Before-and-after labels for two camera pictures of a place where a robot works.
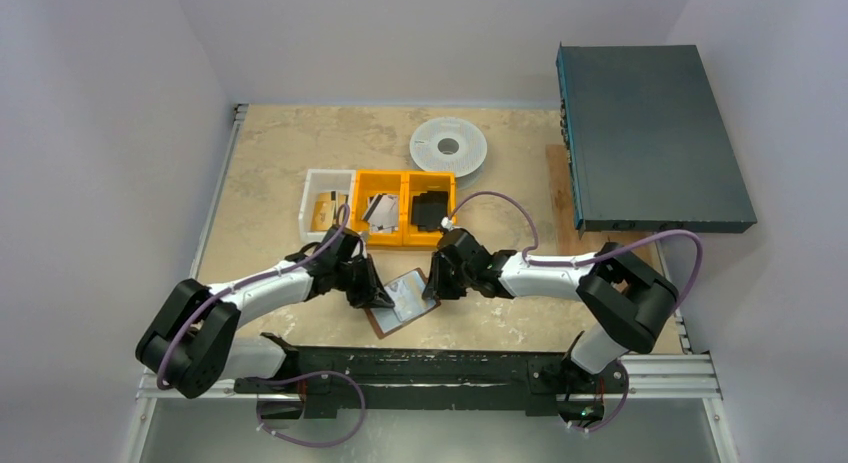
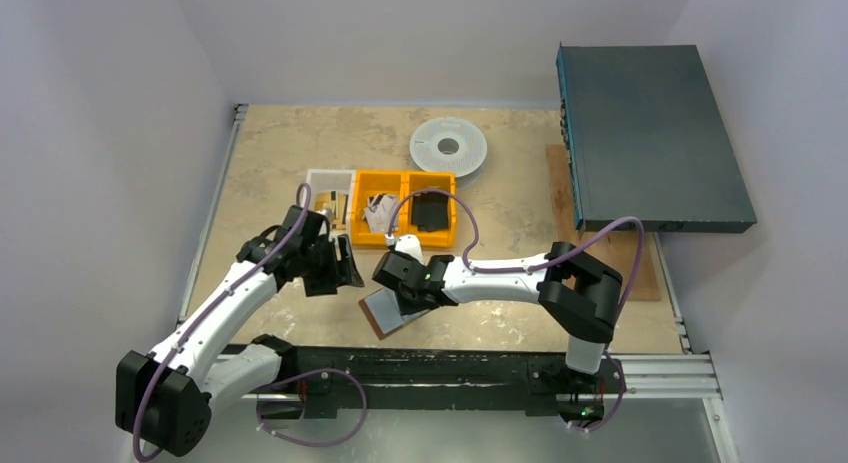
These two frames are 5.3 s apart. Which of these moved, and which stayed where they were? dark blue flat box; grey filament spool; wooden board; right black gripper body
Moved: right black gripper body
Stayed: grey filament spool; dark blue flat box; wooden board
